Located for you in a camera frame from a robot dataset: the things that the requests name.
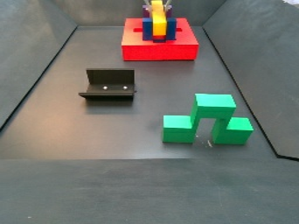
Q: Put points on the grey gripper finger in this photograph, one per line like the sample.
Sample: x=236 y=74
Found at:
x=167 y=4
x=147 y=4

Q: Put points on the yellow bar block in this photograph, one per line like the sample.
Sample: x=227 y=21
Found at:
x=159 y=17

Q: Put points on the red board with slots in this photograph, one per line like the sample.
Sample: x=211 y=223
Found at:
x=138 y=49

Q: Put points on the purple U-shaped block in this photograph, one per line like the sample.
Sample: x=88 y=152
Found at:
x=146 y=12

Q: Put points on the dark blue U-shaped block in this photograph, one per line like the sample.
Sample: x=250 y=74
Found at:
x=148 y=30

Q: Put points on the black U-channel holder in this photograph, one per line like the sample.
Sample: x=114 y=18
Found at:
x=110 y=83

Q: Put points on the green arch-shaped block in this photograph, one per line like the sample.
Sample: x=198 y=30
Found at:
x=230 y=130

